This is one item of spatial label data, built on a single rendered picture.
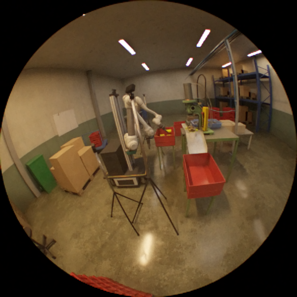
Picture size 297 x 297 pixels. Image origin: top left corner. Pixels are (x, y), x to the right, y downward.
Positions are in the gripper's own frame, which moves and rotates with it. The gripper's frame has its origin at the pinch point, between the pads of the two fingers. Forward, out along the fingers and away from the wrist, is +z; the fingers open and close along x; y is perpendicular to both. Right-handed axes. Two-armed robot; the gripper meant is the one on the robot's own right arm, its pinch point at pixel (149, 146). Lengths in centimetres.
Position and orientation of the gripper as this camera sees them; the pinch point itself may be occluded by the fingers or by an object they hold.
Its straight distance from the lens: 183.3
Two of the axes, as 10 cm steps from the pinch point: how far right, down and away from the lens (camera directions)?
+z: 1.7, 8.9, 4.3
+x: -0.4, 4.4, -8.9
